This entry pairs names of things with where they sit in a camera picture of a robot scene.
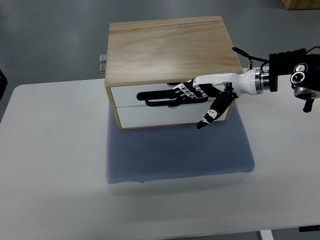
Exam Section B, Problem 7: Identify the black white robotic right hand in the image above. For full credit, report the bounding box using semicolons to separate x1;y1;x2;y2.
167;69;264;130

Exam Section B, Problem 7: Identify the black object at left edge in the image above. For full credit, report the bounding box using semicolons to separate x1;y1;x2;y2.
0;70;8;100

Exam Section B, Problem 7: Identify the blue grey mesh cushion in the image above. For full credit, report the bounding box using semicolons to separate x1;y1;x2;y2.
106;108;255;184

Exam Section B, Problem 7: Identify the black drawer handle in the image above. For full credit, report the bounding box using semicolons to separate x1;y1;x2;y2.
136;89;209;107

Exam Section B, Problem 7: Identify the metal clamp behind cabinet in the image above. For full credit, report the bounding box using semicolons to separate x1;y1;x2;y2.
99;53;107;74

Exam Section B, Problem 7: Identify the white drawer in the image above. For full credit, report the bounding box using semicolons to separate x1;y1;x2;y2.
117;99;214;129
111;82;215;109

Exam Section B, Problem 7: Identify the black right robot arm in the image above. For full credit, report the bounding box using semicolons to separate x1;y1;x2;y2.
232;46;320;113

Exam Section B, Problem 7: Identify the white table leg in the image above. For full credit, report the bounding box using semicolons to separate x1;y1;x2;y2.
259;229;274;240

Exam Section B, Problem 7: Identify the black table control panel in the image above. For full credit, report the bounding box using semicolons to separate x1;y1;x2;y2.
298;225;320;233

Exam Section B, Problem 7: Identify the brown cardboard box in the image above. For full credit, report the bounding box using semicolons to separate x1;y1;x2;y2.
281;0;320;10

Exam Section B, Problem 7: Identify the wooden drawer cabinet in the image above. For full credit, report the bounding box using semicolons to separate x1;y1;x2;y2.
105;16;243;130

